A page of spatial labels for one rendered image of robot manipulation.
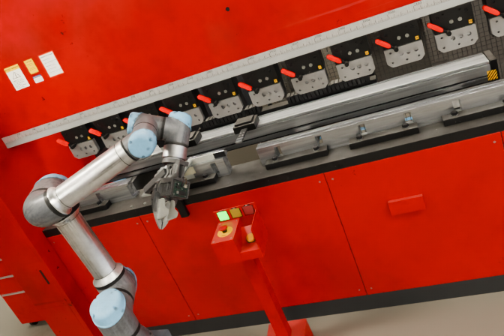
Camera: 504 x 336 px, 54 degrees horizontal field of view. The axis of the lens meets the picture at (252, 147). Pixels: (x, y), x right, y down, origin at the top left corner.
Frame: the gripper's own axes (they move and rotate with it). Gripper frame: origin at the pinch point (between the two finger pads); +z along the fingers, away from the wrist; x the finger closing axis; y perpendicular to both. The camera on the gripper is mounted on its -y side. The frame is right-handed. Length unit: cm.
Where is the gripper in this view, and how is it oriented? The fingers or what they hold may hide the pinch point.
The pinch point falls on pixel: (160, 225)
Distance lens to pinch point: 153.6
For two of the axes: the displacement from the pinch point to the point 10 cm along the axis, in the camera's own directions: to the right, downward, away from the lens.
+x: 6.6, 2.6, 7.1
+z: -1.1, 9.6, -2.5
